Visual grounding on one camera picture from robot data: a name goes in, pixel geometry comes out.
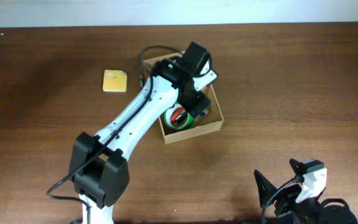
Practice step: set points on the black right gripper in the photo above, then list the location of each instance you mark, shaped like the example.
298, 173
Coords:
283, 195

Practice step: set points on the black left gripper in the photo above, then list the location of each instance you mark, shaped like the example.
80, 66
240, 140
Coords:
197, 106

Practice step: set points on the blue white staples box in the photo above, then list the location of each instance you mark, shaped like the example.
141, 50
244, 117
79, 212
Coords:
204, 113

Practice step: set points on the orange black stapler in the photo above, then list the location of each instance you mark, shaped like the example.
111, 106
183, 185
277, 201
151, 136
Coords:
178, 117

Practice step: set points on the brown cardboard box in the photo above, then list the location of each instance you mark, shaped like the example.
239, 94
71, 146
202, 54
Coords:
211, 122

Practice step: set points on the yellow sticky note pad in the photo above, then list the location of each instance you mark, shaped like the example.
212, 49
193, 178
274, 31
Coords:
115, 81

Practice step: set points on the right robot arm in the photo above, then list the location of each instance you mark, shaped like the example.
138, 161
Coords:
312, 211

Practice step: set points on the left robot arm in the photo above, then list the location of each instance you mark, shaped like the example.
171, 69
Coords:
98, 165

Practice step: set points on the black pen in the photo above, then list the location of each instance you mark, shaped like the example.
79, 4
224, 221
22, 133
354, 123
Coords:
141, 81

